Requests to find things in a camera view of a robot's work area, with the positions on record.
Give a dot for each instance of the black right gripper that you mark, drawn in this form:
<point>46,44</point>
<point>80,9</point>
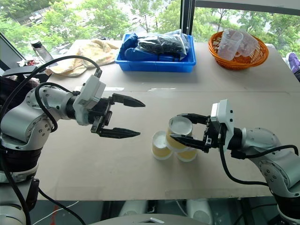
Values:
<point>212,133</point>

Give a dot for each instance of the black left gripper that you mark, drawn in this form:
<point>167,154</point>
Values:
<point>102,112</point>

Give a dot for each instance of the yellow white paper cup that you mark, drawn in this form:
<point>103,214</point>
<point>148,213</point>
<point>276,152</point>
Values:
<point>160,141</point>
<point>187,155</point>
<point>180,125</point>

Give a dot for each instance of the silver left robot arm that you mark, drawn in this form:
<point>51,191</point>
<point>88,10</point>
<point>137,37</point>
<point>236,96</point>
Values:
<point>21,119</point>

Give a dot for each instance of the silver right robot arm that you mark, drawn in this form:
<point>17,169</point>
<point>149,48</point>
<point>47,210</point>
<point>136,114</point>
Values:
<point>264,141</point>

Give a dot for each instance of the blue plastic bin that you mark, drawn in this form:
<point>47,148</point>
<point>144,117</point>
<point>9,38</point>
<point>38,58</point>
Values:
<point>152,66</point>

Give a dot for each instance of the black items in plastic bag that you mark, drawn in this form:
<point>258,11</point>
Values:
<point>133,52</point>

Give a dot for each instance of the pale yellow cloth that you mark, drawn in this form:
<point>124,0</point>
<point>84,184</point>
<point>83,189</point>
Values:
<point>93,54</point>

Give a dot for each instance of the orange woven basket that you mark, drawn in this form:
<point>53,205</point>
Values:
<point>234,63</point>

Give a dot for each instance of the clear bag of black items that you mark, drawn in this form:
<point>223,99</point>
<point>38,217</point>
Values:
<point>159,45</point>

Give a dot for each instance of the white rounded shape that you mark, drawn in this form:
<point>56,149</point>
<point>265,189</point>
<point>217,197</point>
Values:
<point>133,211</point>
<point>199,212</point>

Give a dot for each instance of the clear plastic measuring cup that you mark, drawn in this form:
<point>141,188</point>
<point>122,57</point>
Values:
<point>228,47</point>
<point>249,43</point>

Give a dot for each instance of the clear bottle with black cap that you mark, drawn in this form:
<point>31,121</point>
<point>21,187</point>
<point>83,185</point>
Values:
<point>43,53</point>

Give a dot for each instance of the small red object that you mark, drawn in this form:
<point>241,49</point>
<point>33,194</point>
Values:
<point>31,62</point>

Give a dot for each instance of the purple shoe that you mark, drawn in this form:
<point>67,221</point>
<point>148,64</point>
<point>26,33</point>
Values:
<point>294,62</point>

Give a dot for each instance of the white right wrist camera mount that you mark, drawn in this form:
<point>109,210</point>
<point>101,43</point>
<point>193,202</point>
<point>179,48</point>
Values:
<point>225,117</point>

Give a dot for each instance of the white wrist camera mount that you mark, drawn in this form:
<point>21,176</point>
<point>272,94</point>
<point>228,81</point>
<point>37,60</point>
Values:
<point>92,91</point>
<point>225,117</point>

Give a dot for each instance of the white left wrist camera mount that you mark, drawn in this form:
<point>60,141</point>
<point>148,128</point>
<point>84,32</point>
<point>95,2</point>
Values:
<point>92,91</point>

